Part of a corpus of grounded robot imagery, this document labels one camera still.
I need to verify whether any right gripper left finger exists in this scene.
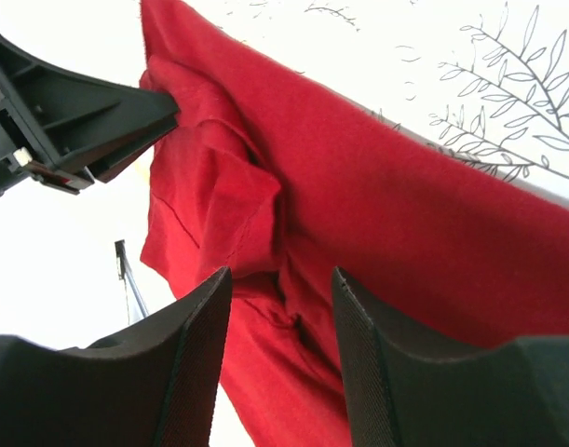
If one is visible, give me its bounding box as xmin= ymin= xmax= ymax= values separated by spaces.
xmin=0 ymin=268 xmax=232 ymax=446

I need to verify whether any red t shirt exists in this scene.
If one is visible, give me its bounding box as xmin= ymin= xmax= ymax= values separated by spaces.
xmin=141 ymin=1 xmax=569 ymax=446

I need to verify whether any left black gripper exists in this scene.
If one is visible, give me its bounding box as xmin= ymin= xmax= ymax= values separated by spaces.
xmin=0 ymin=34 xmax=179 ymax=197

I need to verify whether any floral patterned table mat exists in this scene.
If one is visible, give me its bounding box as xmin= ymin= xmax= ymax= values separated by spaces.
xmin=0 ymin=0 xmax=569 ymax=447

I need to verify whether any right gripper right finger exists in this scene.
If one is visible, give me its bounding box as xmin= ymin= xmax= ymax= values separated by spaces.
xmin=332 ymin=268 xmax=569 ymax=446

